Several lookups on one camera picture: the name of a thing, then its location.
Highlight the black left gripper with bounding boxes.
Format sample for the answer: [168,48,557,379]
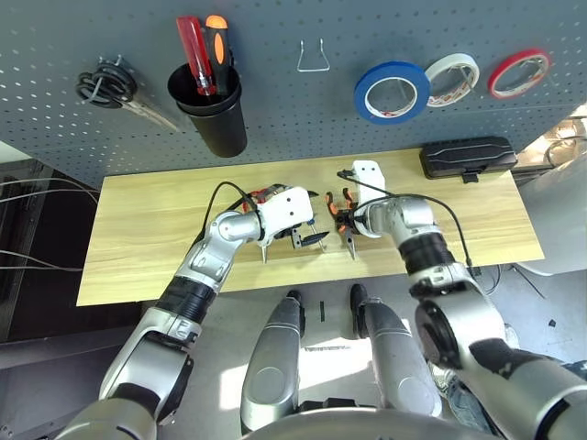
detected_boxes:
[273,190,332,250]

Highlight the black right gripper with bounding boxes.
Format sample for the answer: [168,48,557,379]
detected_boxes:
[333,201,367,237]

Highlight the orange black needle nose pliers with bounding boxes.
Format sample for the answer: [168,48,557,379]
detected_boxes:
[324,187,360,261]

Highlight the red handled scissors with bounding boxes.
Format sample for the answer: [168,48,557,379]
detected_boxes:
[240,184,285,265]

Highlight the blue tape roll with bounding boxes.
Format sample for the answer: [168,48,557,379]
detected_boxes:
[353,60,432,126]

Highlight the grey perforated pegboard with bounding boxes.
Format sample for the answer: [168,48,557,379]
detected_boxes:
[0,0,587,189]

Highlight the black plastic cup holder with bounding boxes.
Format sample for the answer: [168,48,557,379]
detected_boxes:
[166,62,249,159]

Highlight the black plastic tool case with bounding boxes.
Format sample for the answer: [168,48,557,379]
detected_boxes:
[419,136,518,184]

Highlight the silver robot left leg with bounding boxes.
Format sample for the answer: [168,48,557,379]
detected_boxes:
[240,289,306,435]

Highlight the silver robot leg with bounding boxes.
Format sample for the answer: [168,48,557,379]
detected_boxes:
[350,283,444,418]
[240,289,306,435]

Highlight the silver robot right leg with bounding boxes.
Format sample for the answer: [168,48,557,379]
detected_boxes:
[350,283,444,418]

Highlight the white tape roll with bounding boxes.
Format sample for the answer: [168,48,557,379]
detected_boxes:
[424,52,481,109]

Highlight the robot waist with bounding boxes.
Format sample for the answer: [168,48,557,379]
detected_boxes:
[247,398,460,440]

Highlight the red tape roll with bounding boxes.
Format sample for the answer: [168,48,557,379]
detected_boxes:
[487,49,553,101]

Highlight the blue jeans leg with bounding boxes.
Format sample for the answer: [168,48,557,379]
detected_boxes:
[447,378,501,436]

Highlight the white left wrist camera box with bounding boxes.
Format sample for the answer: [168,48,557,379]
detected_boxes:
[256,185,316,243]

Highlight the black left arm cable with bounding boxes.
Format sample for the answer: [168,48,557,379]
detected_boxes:
[201,181,262,244]

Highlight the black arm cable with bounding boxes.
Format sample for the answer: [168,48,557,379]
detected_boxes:
[201,181,262,244]
[337,170,473,267]

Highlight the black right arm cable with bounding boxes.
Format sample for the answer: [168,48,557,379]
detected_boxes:
[337,170,473,267]

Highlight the metal wire pliers holder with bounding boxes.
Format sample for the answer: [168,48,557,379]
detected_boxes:
[296,39,331,73]

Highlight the orange black handled screwdriver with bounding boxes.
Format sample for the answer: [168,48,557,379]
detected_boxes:
[205,15,235,95]

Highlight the red handled screwdriver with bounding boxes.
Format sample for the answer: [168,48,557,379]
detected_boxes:
[176,16,217,96]

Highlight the black handled scissors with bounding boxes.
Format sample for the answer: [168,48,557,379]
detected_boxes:
[76,61,180,134]

